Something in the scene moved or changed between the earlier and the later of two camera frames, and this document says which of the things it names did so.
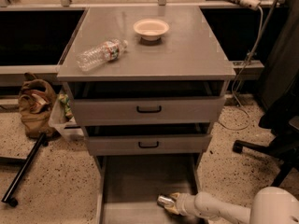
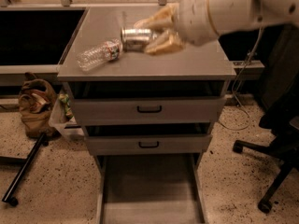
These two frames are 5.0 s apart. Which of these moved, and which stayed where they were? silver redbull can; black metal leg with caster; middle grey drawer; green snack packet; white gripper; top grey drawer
Moved: silver redbull can; white gripper
Stayed: green snack packet; top grey drawer; middle grey drawer; black metal leg with caster
